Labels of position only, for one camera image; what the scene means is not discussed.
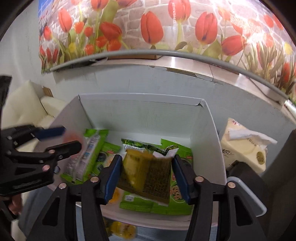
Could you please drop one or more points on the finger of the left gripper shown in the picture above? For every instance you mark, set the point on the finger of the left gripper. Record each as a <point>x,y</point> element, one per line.
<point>57,153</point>
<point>19,135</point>

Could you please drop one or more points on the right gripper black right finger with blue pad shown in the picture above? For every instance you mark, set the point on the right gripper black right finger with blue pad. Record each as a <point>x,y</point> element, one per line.
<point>236,219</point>

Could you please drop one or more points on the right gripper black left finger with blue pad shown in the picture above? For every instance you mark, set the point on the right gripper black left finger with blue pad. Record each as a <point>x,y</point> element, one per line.
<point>57,220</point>

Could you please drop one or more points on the long green seaweed pack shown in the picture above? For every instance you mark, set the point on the long green seaweed pack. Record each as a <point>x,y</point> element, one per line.
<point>79,167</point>

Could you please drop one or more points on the large green seaweed snack bag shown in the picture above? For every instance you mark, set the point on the large green seaweed snack bag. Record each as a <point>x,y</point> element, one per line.
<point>177,205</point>

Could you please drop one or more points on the yellow-brown snack packet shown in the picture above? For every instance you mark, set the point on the yellow-brown snack packet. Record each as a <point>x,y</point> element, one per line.
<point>147,175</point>

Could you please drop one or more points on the orange-lid jelly cup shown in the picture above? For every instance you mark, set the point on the orange-lid jelly cup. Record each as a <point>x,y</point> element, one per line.
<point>70,136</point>

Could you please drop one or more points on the yellow jelly cup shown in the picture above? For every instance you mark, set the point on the yellow jelly cup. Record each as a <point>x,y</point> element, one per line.
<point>112,176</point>

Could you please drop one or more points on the person's left hand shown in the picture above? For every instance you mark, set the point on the person's left hand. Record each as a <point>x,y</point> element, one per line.
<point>16,204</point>

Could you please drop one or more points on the blue-grey table cloth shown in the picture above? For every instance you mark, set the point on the blue-grey table cloth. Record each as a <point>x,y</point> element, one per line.
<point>37,199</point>

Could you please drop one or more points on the cream leather sofa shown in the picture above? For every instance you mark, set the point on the cream leather sofa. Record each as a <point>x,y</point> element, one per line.
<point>27,106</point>

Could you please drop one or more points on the small green seaweed bag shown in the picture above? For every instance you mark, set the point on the small green seaweed bag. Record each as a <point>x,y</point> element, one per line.
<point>105,157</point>

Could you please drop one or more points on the amber jelly cup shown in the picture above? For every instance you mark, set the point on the amber jelly cup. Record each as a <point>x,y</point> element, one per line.
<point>119,229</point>

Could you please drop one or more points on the cream tissue box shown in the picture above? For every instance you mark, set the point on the cream tissue box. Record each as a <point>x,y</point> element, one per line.
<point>240,144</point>

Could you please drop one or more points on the tulip wall poster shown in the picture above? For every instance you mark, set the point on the tulip wall poster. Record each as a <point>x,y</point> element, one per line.
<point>243,33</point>

